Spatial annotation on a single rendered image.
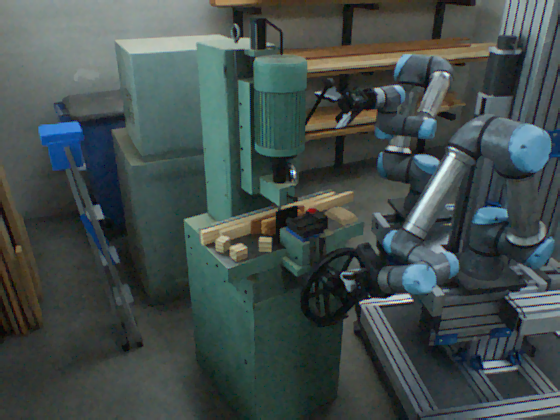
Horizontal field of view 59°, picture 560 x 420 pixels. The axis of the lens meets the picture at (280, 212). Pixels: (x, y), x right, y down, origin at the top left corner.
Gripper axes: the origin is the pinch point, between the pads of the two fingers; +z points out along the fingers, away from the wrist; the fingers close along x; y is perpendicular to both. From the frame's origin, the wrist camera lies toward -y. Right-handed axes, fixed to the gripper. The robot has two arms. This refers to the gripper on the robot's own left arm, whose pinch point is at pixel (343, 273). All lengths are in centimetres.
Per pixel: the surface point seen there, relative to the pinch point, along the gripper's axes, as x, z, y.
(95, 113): -23, 185, -111
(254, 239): -12.7, 30.3, -16.6
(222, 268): -29.5, 24.7, -10.5
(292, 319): -2.3, 37.3, 17.1
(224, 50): -11, 20, -82
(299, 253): -6.2, 13.1, -8.8
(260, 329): -16.6, 36.5, 16.0
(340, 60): 164, 169, -126
